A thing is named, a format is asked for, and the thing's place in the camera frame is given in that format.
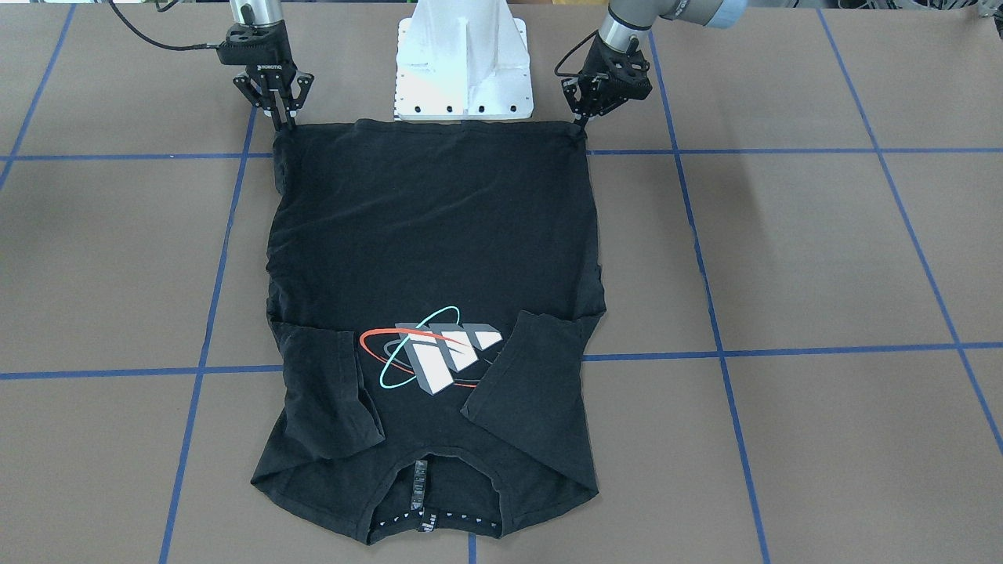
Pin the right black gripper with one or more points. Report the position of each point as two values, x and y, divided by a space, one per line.
273 78

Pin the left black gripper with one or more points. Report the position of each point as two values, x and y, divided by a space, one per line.
597 59

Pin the black graphic t-shirt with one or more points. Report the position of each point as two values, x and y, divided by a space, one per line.
432 290

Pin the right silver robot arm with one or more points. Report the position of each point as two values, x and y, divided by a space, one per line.
257 14

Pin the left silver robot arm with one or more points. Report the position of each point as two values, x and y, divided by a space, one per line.
626 19

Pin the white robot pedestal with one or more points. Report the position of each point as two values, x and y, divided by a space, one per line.
462 60

